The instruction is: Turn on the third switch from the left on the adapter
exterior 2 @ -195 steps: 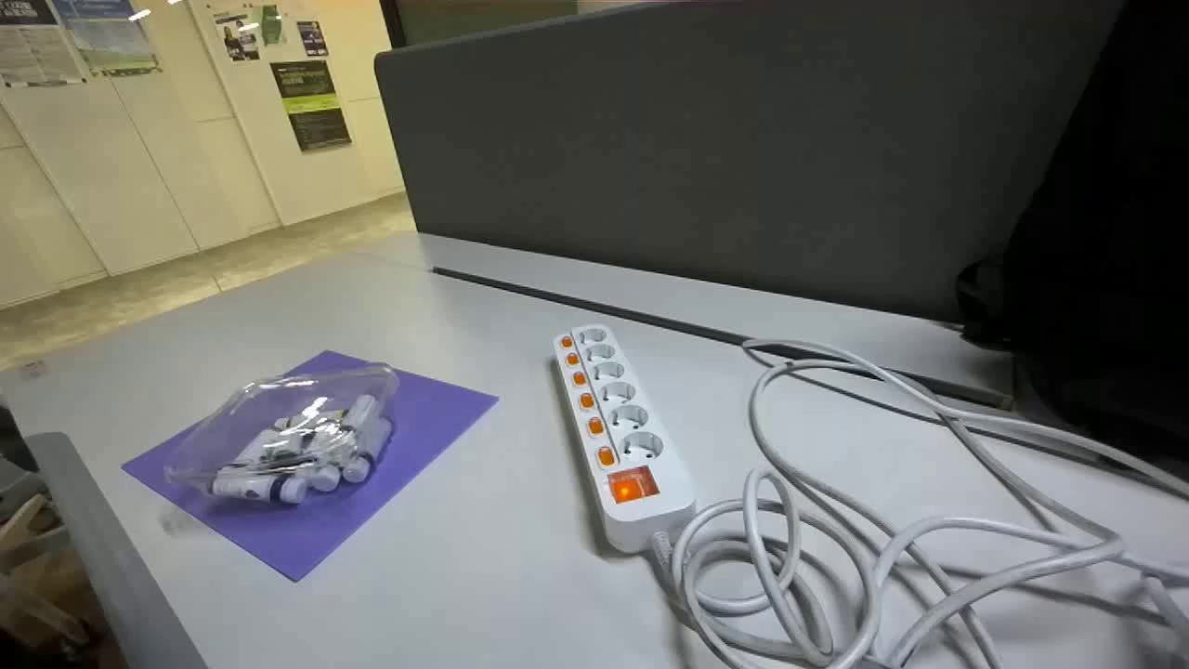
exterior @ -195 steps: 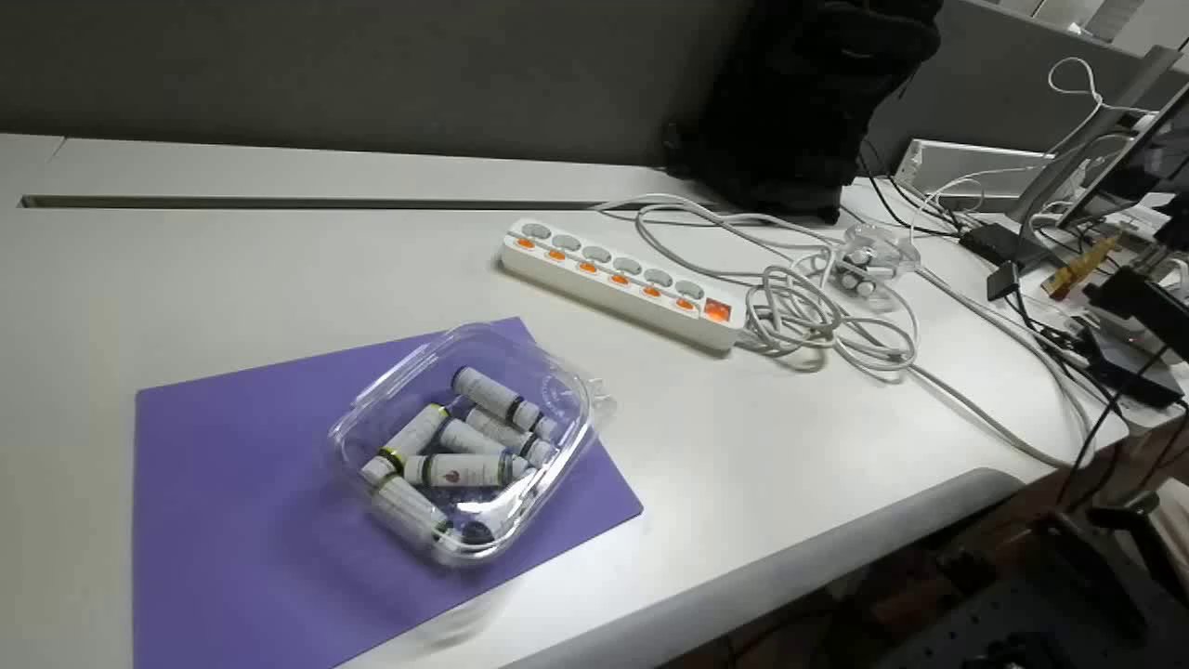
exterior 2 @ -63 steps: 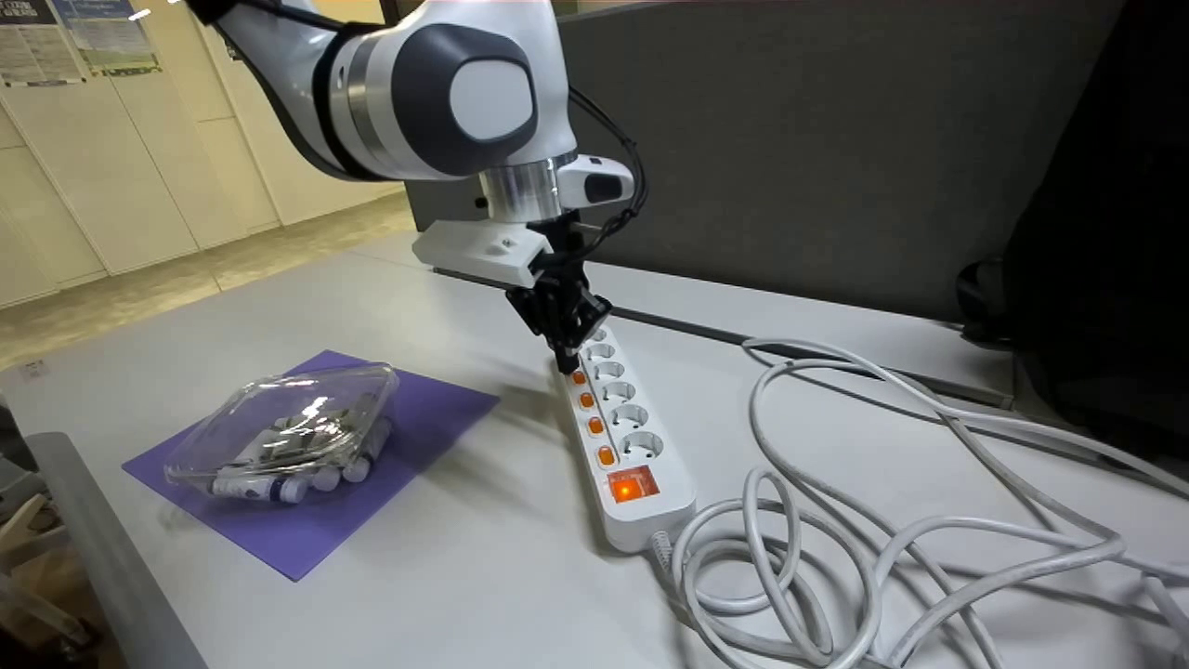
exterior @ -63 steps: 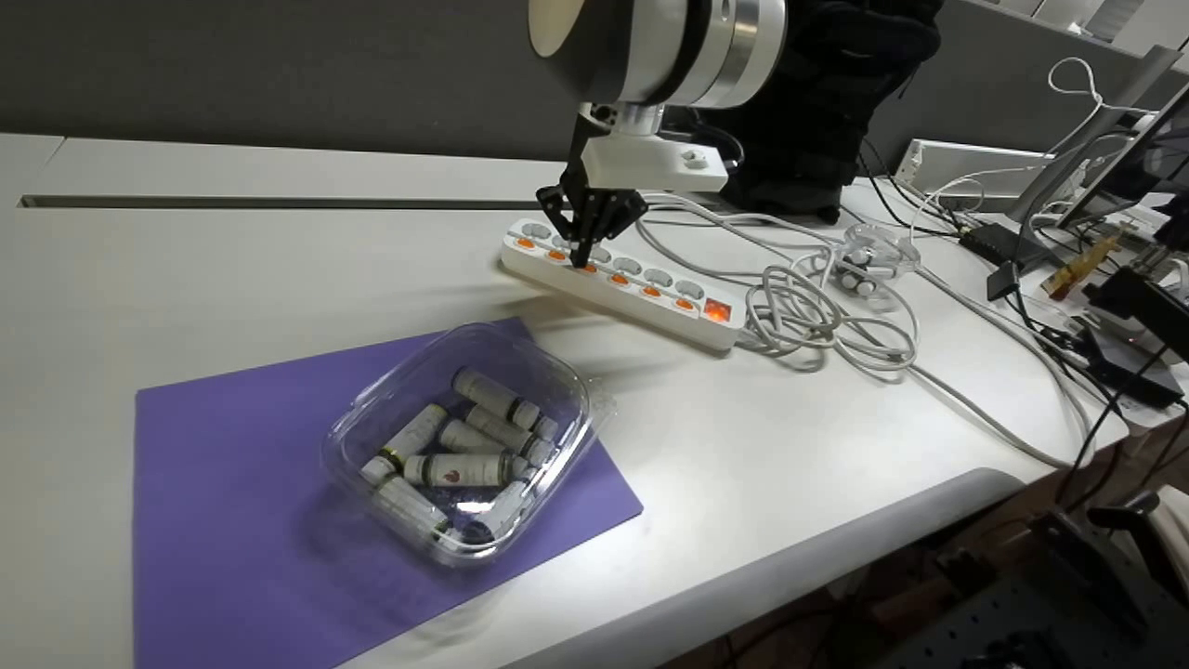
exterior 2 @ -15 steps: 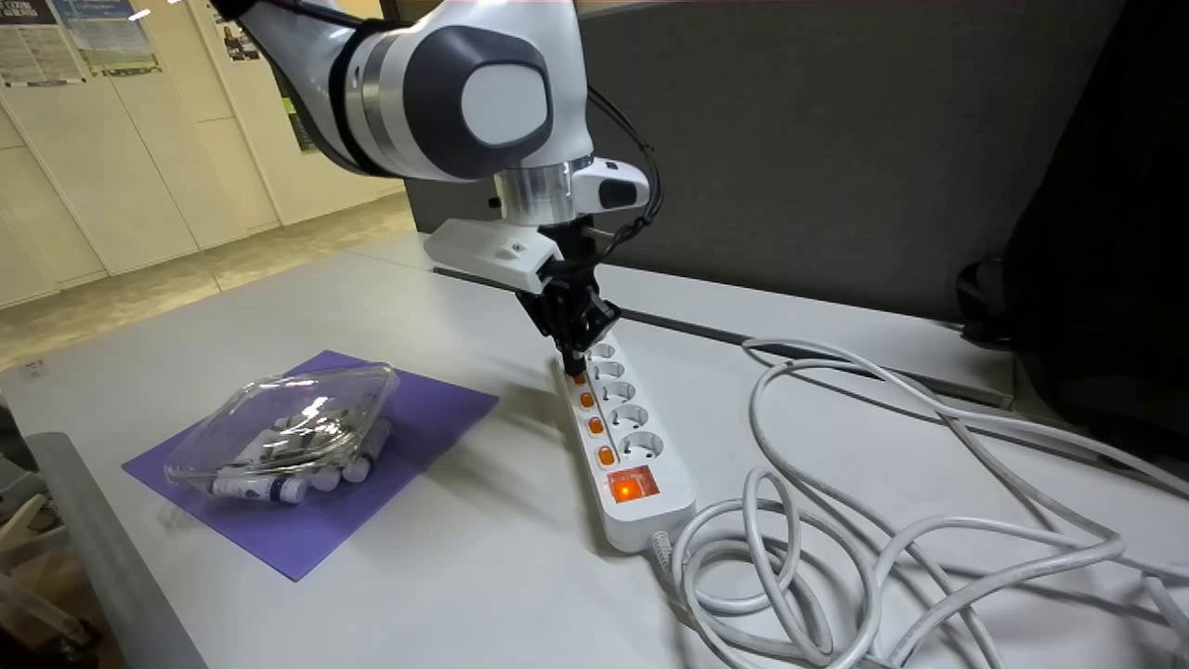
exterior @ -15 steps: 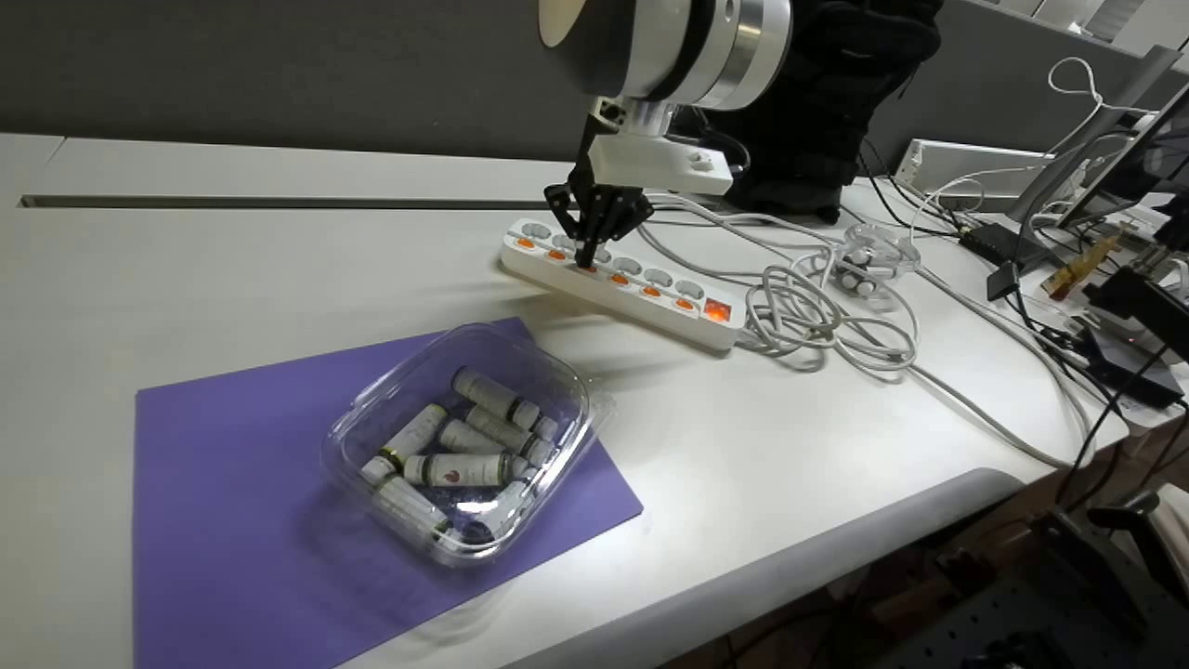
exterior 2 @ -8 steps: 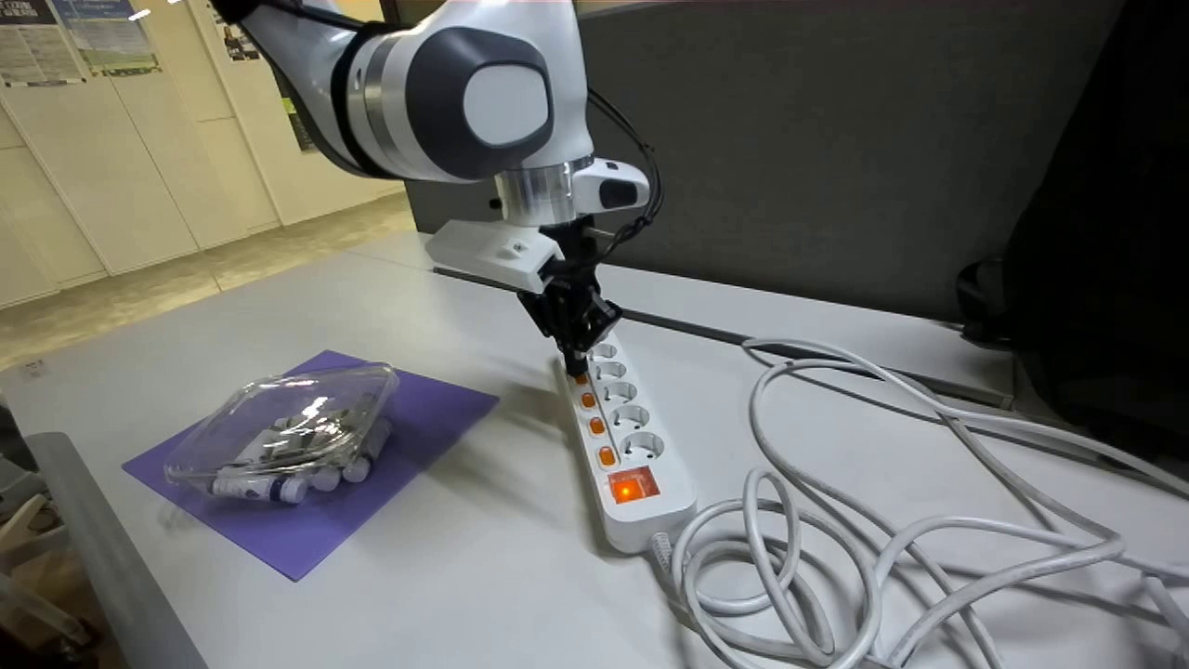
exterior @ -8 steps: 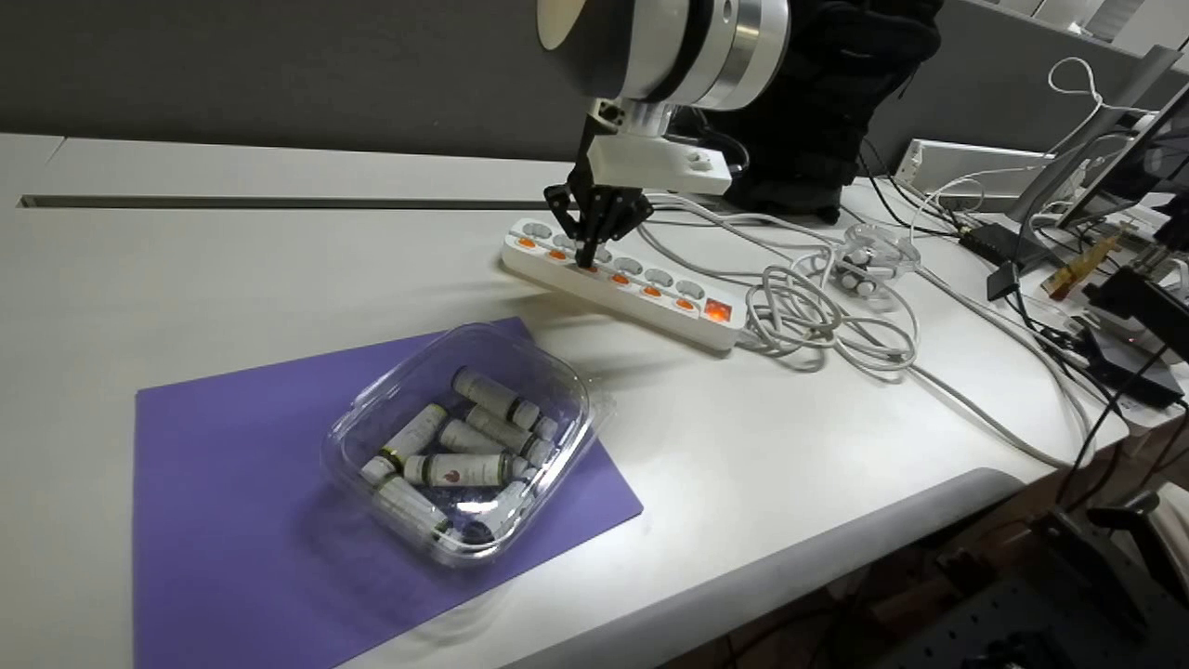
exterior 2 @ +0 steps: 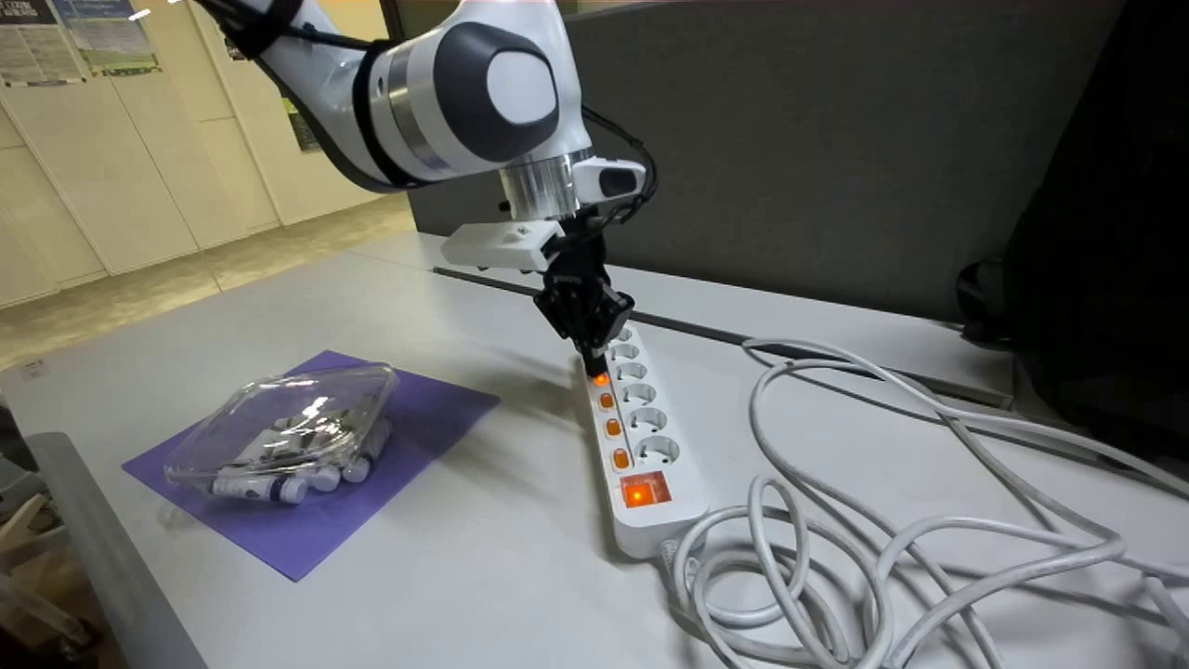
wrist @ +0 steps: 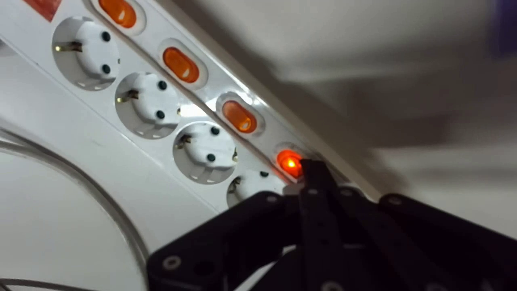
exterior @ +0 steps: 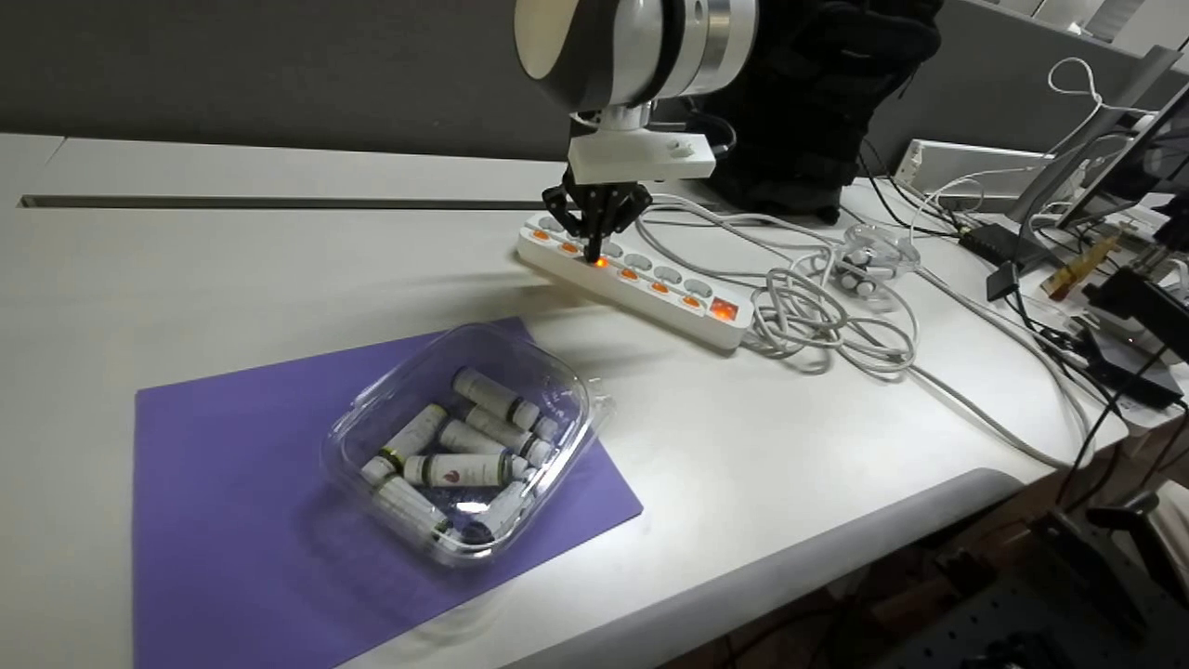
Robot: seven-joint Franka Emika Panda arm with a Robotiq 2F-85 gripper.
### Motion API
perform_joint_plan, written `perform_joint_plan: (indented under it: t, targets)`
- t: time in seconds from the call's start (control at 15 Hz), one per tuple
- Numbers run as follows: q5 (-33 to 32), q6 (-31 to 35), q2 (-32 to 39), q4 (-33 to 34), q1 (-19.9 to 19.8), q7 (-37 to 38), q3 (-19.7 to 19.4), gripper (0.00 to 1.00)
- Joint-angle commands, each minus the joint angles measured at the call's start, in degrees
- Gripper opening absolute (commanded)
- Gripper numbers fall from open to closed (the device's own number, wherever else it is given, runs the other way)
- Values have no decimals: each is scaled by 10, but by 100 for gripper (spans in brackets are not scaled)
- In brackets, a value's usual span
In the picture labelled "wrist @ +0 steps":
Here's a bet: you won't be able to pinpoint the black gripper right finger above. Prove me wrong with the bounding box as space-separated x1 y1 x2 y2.
315 159 517 291

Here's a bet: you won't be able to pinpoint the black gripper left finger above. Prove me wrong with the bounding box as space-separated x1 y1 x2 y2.
146 158 327 291

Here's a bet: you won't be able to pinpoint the white power strip orange switches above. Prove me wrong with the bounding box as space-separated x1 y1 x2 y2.
0 0 391 219

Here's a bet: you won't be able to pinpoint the white power strip cable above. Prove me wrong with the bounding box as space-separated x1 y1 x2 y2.
0 127 152 291

